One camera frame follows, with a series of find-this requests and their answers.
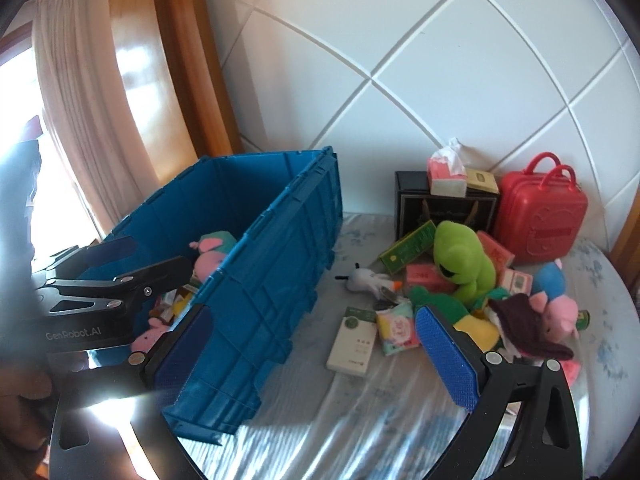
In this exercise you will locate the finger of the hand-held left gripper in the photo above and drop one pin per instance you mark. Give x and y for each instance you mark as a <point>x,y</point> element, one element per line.
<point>107,255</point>
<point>145,280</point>

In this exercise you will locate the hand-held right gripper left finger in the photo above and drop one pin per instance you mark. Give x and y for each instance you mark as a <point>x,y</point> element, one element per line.
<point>182,355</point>

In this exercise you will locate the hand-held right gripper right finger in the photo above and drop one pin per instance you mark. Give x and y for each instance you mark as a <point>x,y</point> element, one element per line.
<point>445,360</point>

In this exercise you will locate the pink plush toy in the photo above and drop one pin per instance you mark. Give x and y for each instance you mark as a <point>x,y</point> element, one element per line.
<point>147,337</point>

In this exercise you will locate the teal pig plush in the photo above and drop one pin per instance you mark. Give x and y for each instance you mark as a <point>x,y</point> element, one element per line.
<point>217,242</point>

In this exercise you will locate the blue plastic crate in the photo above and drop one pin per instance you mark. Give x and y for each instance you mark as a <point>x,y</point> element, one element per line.
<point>280,260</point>

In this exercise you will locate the person's left hand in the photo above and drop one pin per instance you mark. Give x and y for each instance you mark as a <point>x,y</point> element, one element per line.
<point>30,382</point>

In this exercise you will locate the yellow green duck plush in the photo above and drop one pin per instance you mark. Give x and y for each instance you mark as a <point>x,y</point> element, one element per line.
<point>475,332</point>

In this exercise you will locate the floral pink tissue packet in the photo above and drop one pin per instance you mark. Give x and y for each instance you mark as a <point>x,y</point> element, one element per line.
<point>397,327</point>

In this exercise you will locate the salmon pink packet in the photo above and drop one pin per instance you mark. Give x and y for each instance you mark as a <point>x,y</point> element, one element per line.
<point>425,277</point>

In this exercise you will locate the dark maroon cloth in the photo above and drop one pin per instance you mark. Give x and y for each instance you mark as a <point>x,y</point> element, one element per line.
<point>520,320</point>

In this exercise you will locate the white box green label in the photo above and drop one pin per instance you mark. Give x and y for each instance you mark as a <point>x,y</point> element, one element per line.
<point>352,345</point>

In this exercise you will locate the small white pink box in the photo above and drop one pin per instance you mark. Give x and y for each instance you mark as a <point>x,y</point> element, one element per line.
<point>517,282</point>

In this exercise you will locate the green frog plush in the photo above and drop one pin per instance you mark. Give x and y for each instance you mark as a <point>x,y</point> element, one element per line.
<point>457,250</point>

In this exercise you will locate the white plush toy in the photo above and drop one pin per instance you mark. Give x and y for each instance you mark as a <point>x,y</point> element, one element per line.
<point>365,280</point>

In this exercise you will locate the flat green box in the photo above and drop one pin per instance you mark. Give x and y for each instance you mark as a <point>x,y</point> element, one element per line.
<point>407,247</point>

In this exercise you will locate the pink pig plush blue body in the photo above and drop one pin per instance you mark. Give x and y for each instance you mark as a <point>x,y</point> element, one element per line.
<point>555,315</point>

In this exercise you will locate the pink red box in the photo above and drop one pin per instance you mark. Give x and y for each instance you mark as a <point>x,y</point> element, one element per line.
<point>497,250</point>

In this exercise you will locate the large pink tissue pack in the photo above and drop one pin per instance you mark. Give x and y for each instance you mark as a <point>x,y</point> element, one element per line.
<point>573,372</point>

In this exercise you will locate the green bottle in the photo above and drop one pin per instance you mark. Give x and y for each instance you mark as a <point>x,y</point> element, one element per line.
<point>582,321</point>

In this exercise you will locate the cream curtain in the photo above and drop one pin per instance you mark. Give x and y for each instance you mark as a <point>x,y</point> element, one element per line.
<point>85,110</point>

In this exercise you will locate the black gift box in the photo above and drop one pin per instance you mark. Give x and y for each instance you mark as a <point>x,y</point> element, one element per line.
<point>415,210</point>

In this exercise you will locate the red toy suitcase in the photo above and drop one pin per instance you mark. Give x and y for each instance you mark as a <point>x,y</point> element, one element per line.
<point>540,220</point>

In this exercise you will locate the small olive box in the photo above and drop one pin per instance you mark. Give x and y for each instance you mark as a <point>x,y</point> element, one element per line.
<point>482,182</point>

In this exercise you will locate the pink white tissue pack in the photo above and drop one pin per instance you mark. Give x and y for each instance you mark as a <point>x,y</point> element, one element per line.
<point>445,175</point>

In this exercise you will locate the white padded headboard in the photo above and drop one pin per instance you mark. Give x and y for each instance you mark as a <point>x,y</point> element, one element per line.
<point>425,60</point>

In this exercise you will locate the wooden headboard post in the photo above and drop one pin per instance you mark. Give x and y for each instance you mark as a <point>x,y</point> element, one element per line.
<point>627,255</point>
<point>190,60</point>

